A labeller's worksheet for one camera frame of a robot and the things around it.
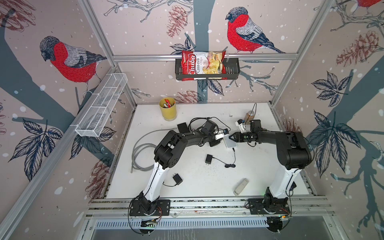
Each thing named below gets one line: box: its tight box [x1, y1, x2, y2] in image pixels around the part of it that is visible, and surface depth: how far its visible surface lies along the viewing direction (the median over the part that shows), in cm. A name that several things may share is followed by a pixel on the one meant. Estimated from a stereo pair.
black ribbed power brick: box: [177, 122, 190, 134], surface depth 107 cm
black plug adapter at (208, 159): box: [205, 154, 213, 166], surface depth 91 cm
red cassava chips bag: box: [181, 50, 228, 82], surface depth 90 cm
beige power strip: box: [233, 178, 249, 197], surface depth 80 cm
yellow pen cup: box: [159, 97, 177, 122], surface depth 109 cm
